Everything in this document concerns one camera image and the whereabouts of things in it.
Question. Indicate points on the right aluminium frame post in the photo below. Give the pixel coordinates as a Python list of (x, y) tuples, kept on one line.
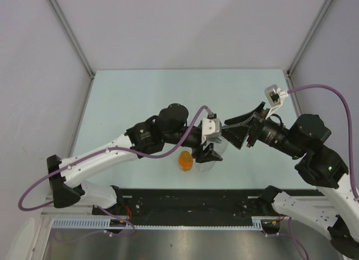
[(310, 35)]

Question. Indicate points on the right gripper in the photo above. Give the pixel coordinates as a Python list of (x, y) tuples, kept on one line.
[(235, 135)]

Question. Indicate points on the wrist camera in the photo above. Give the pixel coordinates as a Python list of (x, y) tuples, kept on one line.
[(211, 130), (275, 97)]

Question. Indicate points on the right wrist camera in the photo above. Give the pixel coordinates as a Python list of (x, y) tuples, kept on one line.
[(275, 97)]

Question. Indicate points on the orange bottle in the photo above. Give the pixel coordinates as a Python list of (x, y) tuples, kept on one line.
[(185, 161)]

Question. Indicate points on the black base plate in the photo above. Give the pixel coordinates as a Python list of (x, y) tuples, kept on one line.
[(140, 202)]

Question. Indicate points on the slotted cable duct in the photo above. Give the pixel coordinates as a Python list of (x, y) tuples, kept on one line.
[(110, 223)]

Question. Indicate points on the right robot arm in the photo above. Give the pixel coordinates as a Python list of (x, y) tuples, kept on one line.
[(317, 165)]

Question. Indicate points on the left aluminium frame post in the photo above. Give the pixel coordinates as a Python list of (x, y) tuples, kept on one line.
[(70, 35)]

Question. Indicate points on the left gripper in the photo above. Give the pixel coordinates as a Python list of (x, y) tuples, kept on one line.
[(208, 154)]

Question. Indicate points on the aluminium frame post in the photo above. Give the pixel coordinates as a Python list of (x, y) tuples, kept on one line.
[(310, 35), (70, 35)]

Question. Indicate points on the clear plastic bottle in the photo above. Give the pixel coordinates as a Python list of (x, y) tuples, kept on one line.
[(219, 148)]

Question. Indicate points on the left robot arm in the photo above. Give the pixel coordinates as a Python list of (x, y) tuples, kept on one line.
[(157, 137)]

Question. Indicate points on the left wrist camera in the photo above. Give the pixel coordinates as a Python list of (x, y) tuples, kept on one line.
[(211, 130)]

